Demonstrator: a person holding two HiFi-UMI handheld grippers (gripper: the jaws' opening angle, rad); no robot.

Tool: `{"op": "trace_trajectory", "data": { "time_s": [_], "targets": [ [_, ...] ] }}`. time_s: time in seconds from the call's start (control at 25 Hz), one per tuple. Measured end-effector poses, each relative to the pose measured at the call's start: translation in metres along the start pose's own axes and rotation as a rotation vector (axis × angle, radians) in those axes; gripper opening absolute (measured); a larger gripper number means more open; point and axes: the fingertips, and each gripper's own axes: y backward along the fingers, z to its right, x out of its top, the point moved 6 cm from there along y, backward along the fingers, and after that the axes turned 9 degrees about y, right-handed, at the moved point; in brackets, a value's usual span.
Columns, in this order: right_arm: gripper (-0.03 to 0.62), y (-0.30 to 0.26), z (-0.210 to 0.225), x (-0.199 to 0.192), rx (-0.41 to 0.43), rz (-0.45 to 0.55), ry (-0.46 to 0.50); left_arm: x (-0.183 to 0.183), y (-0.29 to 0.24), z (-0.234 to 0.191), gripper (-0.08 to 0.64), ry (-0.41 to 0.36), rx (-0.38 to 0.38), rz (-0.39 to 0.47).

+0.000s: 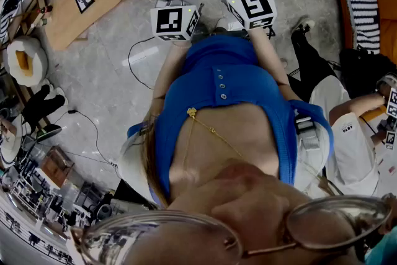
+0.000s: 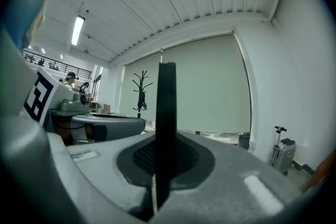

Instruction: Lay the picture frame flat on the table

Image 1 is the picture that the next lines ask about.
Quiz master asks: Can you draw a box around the grey backpack shoulder strap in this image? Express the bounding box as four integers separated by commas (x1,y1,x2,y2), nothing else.
291,102,334,193
117,122,162,205

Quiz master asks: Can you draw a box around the black metal railing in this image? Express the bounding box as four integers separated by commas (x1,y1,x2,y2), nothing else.
0,204,77,265

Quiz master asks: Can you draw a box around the brown wooden cabinet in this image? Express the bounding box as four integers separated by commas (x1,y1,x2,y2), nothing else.
40,145,76,191

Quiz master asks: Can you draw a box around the person's head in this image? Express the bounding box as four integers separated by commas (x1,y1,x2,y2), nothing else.
123,158,397,265

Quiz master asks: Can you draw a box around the black floor mat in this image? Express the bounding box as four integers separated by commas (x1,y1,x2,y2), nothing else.
112,178,159,212

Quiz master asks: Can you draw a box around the person's left forearm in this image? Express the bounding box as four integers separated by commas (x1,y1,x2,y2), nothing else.
151,39,192,117

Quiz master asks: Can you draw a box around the gold necklace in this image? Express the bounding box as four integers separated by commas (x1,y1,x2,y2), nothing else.
182,107,246,171

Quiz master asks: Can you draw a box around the white fluffy pouf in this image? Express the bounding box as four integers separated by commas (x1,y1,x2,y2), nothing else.
5,35,50,88

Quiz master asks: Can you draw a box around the black white striped cloth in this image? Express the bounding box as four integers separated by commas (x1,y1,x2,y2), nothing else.
0,0,22,44

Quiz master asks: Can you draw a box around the wooden side rack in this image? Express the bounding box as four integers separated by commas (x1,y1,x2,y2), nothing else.
7,0,54,41

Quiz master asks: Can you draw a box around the black floor cable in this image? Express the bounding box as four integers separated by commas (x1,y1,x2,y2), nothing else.
127,36,158,91

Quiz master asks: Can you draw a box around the black bag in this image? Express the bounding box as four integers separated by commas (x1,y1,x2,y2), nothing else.
339,47,397,101

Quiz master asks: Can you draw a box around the blue knit top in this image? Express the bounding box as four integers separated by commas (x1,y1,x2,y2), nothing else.
127,34,335,209

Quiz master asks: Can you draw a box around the black cable with adapter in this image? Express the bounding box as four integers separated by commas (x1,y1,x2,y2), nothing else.
51,108,122,179

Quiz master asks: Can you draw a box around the person's right forearm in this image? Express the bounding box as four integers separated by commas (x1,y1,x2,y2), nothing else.
246,28,292,89

